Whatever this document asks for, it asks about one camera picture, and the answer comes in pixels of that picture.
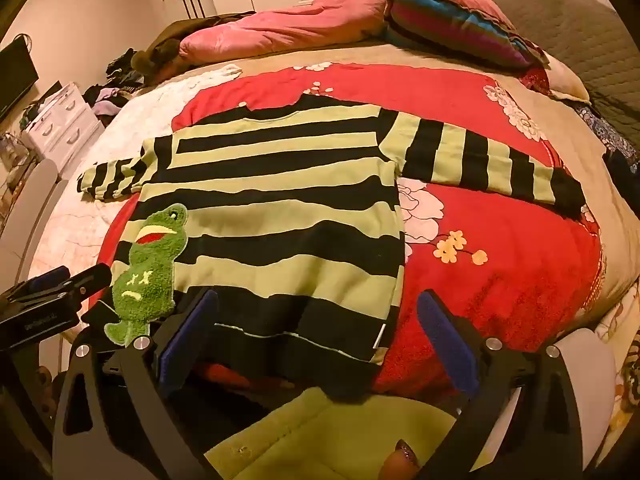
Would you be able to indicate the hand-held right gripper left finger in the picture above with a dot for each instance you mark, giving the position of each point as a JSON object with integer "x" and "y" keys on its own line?
{"x": 187, "y": 337}

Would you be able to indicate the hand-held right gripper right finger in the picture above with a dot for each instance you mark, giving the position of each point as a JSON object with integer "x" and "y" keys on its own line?
{"x": 445, "y": 342}

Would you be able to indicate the pink quilt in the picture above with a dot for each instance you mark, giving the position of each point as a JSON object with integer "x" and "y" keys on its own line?
{"x": 300, "y": 25}

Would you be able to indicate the blue floral cloth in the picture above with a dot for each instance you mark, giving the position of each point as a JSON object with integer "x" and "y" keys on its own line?
{"x": 597, "y": 127}

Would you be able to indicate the beige bed sheet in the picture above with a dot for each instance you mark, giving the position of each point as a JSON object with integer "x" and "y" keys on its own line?
{"x": 590, "y": 135}

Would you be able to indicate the person's right hand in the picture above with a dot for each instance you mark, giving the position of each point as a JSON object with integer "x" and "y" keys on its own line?
{"x": 402, "y": 462}

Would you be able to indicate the cream pillow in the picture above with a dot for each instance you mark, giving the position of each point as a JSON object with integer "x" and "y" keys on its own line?
{"x": 565, "y": 82}

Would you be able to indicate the brown fur-trimmed coat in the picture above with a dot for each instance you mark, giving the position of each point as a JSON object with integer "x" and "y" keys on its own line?
{"x": 165, "y": 45}

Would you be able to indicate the pink pillow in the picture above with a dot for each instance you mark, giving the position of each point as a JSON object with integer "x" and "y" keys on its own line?
{"x": 477, "y": 4}

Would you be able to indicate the red floral blanket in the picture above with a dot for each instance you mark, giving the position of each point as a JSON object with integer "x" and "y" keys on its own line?
{"x": 500, "y": 270}

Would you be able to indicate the pile of clothes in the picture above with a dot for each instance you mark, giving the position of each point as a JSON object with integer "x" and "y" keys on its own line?
{"x": 115, "y": 95}

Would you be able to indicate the green black striped frog sweater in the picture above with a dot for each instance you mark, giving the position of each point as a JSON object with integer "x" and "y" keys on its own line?
{"x": 280, "y": 195}

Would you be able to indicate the multicolour striped pillow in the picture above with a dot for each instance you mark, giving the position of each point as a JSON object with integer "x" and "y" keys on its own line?
{"x": 450, "y": 25}

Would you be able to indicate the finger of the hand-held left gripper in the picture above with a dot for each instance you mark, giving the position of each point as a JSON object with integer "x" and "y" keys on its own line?
{"x": 92, "y": 277}
{"x": 47, "y": 278}

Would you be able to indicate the white drawer cabinet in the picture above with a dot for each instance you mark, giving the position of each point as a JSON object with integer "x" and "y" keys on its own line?
{"x": 60, "y": 125}

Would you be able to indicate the grey chair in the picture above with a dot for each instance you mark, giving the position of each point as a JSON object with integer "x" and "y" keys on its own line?
{"x": 25, "y": 210}

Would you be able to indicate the black television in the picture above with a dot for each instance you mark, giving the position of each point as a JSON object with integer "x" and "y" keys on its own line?
{"x": 15, "y": 80}

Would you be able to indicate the dark clothes heap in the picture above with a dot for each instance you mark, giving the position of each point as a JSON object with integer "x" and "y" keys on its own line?
{"x": 622, "y": 180}

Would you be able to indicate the grey quilted headboard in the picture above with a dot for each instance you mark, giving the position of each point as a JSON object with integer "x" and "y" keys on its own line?
{"x": 575, "y": 25}

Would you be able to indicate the person's green garment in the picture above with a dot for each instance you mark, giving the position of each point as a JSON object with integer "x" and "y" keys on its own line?
{"x": 310, "y": 440}

